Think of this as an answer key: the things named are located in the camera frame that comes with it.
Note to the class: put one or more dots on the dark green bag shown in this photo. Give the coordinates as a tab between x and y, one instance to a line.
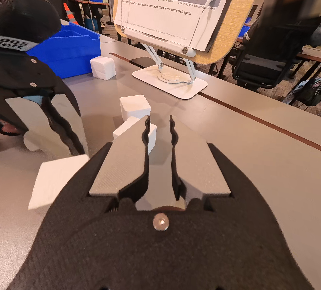
308	91

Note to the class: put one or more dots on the large blue plastic bin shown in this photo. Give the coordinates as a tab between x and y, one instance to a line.
70	54

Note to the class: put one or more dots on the person's left hand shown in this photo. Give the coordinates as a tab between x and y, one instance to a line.
6	126

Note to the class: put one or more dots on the white hard foam cube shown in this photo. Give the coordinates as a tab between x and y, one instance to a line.
52	182
135	106
124	128
102	67

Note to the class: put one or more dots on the printed instruction sheet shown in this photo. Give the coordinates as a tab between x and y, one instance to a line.
163	26

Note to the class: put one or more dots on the orange traffic cone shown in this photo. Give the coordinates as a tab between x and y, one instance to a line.
69	15

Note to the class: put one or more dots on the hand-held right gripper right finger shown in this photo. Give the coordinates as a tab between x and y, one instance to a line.
200	169

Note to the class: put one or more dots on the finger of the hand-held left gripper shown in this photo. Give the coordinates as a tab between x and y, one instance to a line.
32	119
71	119

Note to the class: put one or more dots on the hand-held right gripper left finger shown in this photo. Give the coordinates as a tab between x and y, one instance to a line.
120	169

